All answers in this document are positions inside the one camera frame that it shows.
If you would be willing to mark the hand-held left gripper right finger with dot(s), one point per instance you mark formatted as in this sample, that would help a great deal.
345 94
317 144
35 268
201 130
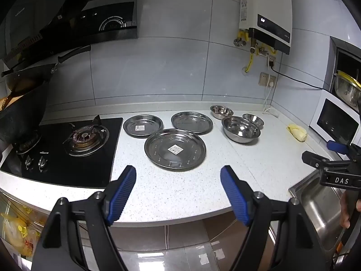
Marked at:
235 194

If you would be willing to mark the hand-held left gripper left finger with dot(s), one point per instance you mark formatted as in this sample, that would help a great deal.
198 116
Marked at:
121 197

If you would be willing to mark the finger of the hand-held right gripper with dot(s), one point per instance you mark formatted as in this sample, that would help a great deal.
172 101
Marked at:
337 146
316 159

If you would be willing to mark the large labelled steel plate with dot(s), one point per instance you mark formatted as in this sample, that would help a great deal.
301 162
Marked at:
160 149

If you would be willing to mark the large steel bowl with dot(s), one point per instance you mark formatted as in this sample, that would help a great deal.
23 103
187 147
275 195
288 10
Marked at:
239 129

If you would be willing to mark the small steel bowl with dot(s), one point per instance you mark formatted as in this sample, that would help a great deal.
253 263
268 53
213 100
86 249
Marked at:
253 118

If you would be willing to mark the small labelled steel plate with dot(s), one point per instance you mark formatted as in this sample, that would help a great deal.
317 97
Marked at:
135 124

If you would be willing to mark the medium steel bowl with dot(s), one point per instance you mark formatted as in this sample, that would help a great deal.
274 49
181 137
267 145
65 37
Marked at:
221 111

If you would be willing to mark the small plain steel plate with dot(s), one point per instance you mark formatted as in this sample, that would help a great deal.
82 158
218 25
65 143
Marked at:
191 122

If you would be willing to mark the person's right hand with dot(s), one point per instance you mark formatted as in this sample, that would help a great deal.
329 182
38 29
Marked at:
344 211

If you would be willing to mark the white microwave oven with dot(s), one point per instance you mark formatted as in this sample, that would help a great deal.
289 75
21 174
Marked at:
335 121

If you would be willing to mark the steel sink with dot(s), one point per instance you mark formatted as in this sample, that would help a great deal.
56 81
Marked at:
318 203

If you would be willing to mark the yellow cloth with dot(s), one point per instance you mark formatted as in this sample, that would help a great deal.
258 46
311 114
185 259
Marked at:
297 132

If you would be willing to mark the black glass gas stove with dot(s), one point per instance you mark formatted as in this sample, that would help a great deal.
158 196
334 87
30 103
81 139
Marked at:
107 152

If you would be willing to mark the steel mixing bowl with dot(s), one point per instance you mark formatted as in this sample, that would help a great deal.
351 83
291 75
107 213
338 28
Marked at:
347 90

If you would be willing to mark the metal stove knob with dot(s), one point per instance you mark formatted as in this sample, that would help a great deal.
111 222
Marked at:
42 163
28 161

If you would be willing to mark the yellow cooking oil bottle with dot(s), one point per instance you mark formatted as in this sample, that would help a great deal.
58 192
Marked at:
17 231

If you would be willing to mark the black textured pot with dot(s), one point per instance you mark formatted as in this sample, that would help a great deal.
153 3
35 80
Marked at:
22 115

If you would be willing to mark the wooden spatula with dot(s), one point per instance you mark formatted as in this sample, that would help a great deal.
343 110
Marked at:
7 100

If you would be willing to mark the black wok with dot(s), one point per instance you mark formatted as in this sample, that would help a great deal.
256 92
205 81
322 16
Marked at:
31 73

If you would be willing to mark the white water heater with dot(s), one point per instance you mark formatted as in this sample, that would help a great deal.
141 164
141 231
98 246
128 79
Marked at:
265 2

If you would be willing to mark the black range hood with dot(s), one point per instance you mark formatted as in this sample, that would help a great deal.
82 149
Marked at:
107 14

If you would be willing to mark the double wall outlet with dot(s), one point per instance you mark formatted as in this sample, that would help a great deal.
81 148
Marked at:
265 78

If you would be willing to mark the single wall outlet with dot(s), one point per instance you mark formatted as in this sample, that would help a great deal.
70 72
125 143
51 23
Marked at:
270 61

